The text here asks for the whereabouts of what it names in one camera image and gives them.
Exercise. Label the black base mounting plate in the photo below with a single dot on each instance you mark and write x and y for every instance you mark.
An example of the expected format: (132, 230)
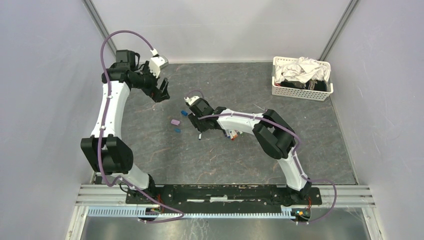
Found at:
(220, 198)

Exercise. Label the aluminium frame rail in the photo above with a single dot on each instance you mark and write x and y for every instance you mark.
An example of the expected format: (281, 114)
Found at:
(348, 196)

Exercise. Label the orange capped marker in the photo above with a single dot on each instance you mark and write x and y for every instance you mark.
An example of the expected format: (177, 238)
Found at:
(232, 134)

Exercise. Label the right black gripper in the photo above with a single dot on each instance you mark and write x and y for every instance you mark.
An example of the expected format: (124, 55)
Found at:
(195, 119)

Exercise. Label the pink highlighter cap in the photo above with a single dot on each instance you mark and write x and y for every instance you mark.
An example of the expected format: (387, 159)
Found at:
(175, 122)

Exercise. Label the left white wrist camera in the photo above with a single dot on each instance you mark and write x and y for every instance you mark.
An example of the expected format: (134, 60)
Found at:
(156, 63)

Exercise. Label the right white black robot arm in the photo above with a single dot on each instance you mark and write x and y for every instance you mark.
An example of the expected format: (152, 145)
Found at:
(276, 138)

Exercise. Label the black cloth in basket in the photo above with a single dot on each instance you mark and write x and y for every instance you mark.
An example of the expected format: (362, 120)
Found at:
(313, 85)

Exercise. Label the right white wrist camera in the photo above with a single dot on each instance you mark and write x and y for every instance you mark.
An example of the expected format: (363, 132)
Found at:
(189, 101)

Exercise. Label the white cloth in basket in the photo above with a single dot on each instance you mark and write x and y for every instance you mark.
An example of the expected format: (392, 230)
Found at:
(300, 70)

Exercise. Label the white plastic basket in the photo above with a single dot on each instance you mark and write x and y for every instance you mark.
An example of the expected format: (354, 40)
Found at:
(300, 93)

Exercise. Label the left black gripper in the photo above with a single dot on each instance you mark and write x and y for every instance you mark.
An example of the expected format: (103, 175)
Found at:
(157, 95)

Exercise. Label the dark blue capped marker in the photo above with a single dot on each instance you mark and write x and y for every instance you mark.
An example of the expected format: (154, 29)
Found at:
(227, 134)

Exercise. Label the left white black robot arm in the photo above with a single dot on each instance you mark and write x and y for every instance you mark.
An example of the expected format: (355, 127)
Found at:
(105, 150)

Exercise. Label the white cable duct strip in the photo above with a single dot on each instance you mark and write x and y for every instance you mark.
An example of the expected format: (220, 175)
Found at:
(144, 212)

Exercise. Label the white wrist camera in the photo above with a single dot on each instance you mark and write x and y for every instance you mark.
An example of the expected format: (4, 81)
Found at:
(189, 101)
(156, 63)

